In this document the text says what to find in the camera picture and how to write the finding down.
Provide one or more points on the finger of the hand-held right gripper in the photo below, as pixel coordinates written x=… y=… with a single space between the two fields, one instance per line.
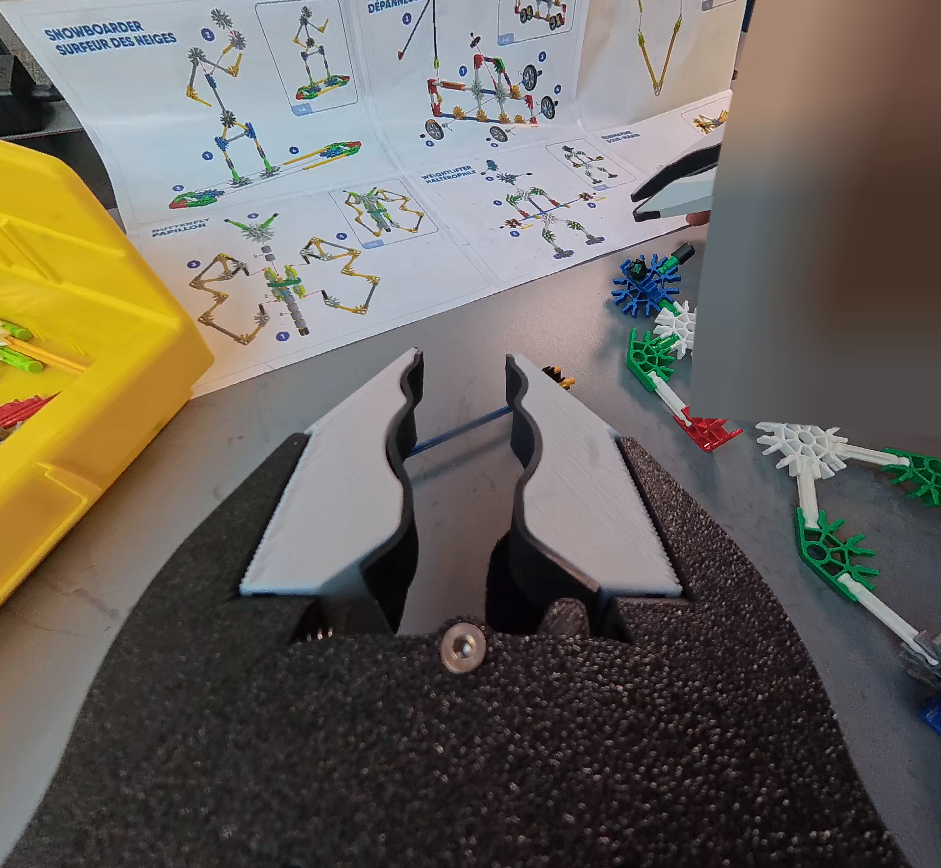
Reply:
x=691 y=161
x=684 y=196

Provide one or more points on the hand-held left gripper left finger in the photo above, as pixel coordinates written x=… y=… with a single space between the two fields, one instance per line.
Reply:
x=331 y=515

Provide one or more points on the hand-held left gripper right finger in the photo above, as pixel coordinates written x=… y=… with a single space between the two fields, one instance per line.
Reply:
x=595 y=523

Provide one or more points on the thin blue toy rod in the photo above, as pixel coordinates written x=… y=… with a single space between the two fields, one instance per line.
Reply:
x=456 y=433

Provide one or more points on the black orange toy wheel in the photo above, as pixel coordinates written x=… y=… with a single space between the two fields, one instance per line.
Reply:
x=556 y=373

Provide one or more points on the multicoloured construction toy model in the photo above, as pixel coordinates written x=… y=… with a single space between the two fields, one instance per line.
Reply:
x=805 y=442

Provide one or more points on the yellow plastic bin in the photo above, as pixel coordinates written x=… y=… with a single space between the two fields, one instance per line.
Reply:
x=110 y=280

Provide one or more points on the person's right hand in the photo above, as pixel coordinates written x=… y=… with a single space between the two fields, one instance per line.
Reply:
x=698 y=218

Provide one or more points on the white instruction sheet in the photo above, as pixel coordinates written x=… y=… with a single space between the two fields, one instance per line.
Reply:
x=456 y=251

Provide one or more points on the pile of loose toy parts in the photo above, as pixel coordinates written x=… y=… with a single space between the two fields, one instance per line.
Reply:
x=22 y=366

